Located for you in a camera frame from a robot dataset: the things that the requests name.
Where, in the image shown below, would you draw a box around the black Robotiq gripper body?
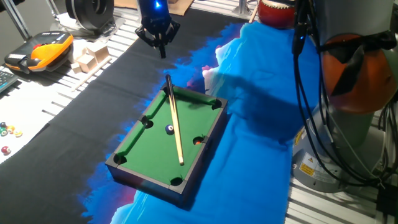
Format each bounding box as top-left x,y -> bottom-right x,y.
138,0 -> 173,38

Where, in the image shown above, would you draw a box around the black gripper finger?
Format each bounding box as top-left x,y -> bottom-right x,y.
162,21 -> 181,59
135,25 -> 165,59

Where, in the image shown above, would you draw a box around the wooden pool cue black handle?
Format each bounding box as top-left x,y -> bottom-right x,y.
165,73 -> 185,166

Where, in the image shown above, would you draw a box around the mini pool table green felt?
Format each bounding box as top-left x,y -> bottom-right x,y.
104,82 -> 229,208

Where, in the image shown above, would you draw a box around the large wooden cube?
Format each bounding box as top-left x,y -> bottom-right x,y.
86,43 -> 110,64

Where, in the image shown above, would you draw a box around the black round reel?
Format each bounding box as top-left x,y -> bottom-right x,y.
64,0 -> 115,32

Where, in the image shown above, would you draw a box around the medium wooden cube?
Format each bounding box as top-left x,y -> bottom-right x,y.
76,53 -> 98,73

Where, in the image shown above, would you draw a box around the wooden blocks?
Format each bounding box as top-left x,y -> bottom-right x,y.
70,55 -> 113,93

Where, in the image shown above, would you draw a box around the wooden drumstick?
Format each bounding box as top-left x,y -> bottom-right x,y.
248,4 -> 260,24

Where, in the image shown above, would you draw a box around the red drum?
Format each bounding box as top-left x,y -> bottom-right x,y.
257,0 -> 296,30

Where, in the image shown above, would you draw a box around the orange black teach pendant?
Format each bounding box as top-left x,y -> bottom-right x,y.
4,30 -> 75,75

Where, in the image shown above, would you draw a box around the blue black printed cloth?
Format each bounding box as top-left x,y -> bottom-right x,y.
0,7 -> 321,224

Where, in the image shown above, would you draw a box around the grey metal pole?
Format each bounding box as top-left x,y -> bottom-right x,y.
0,0 -> 32,41

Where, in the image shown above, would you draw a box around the black computer keyboard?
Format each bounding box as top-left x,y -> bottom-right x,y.
0,70 -> 19,93

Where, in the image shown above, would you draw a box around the black box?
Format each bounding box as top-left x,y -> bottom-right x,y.
375,183 -> 398,216

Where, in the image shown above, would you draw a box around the silver metal post base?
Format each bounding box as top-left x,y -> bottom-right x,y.
231,0 -> 259,16

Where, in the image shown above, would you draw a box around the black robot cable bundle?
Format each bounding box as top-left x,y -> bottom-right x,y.
291,0 -> 398,188

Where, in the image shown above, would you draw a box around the black fabric strap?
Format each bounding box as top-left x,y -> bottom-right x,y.
319,30 -> 398,97

